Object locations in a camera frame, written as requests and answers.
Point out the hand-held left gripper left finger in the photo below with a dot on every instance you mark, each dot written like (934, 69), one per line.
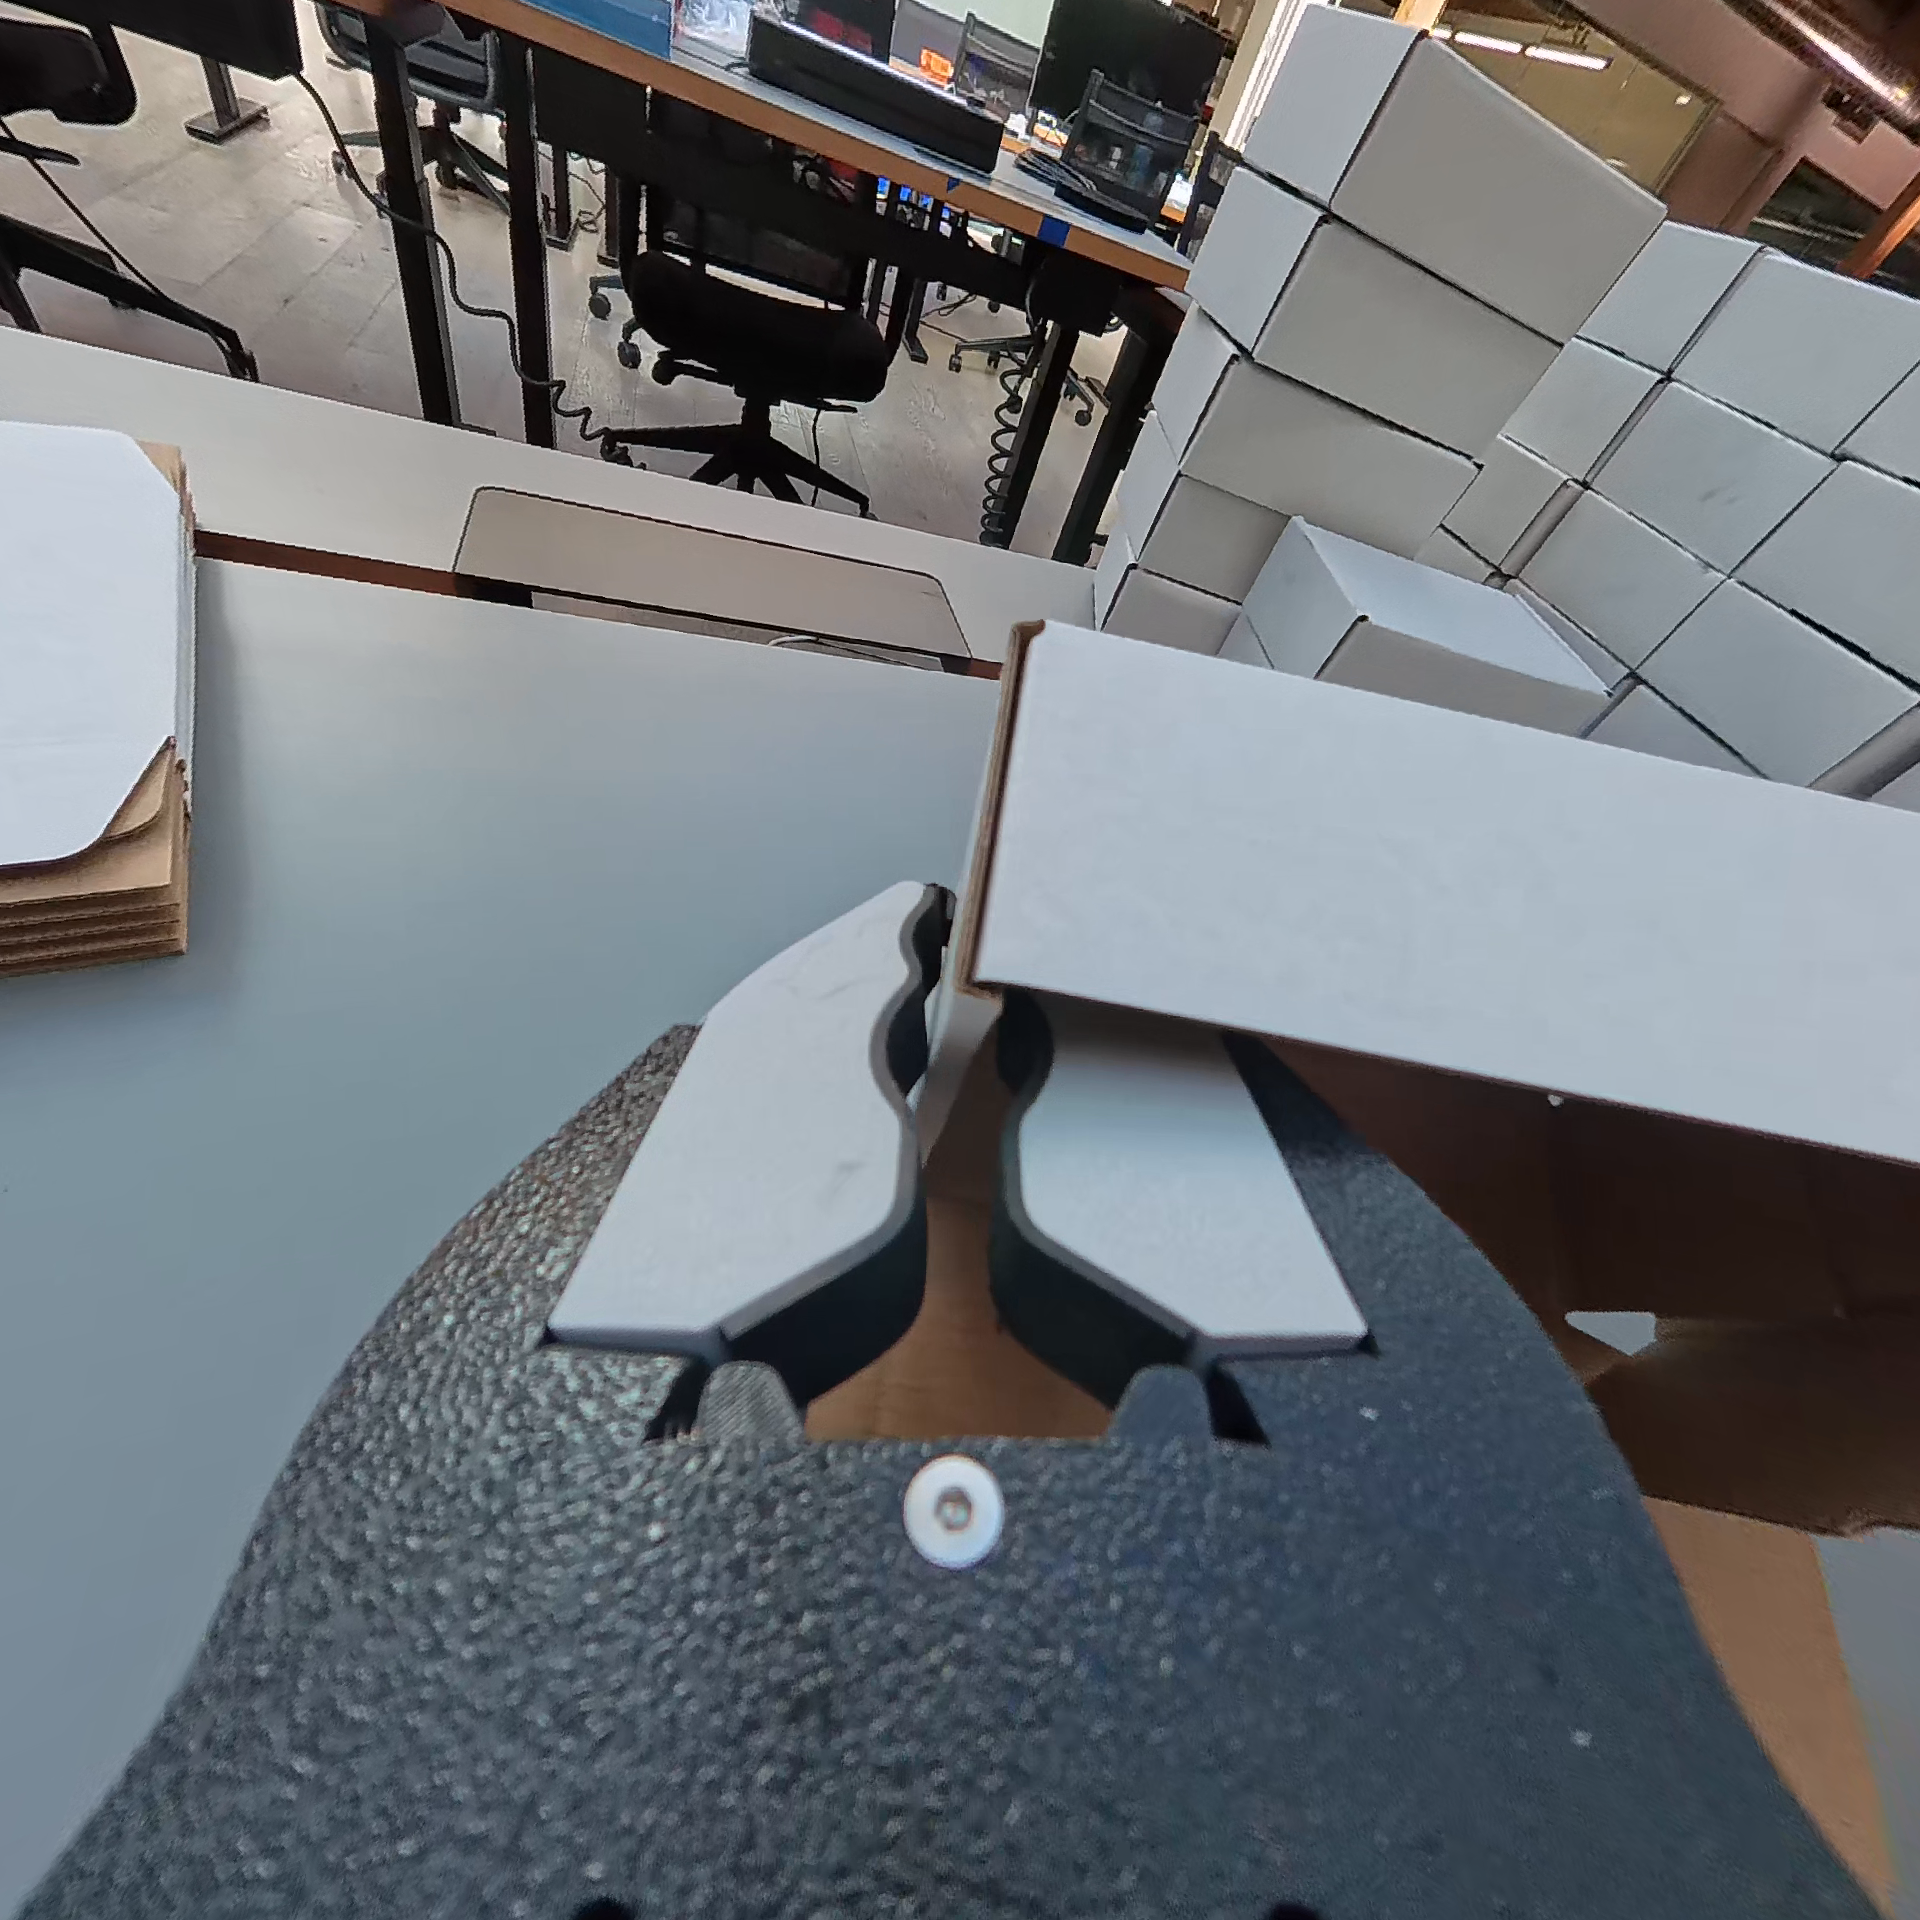
(751, 1171)

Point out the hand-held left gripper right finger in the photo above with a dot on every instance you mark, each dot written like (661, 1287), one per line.
(1170, 1201)

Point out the white cardboard box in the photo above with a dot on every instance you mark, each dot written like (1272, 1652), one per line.
(1350, 840)

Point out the grey metal pole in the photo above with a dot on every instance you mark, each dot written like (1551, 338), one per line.
(1875, 761)

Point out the black office chair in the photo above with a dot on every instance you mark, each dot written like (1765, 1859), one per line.
(61, 67)
(751, 323)
(1019, 352)
(450, 76)

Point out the stack of flat cardboard sheets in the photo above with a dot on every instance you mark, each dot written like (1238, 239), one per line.
(77, 644)

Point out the black mesh organiser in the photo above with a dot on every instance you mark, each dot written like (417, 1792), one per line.
(1133, 148)

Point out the stack of white cardboard boxes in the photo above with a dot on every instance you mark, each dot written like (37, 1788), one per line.
(1424, 165)

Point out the long black bar device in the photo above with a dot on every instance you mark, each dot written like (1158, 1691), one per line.
(869, 82)

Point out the black monitor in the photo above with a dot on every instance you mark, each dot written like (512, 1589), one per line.
(1125, 43)

